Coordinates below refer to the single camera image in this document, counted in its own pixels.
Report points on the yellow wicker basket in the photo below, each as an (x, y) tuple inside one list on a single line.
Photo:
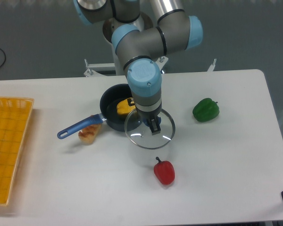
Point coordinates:
[(15, 114)]

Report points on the glass pot lid blue knob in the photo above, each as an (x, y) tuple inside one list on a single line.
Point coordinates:
[(138, 131)]

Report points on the dark blue saucepan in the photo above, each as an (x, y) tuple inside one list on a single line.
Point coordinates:
[(108, 112)]

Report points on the yellow bell pepper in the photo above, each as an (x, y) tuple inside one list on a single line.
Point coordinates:
[(125, 107)]

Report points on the green bell pepper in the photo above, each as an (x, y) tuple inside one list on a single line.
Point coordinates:
[(206, 110)]

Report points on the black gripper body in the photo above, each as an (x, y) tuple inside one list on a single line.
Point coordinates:
[(150, 115)]

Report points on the red bell pepper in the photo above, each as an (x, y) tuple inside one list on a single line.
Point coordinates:
[(164, 171)]

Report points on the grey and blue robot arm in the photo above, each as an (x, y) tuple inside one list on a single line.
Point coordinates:
[(137, 50)]

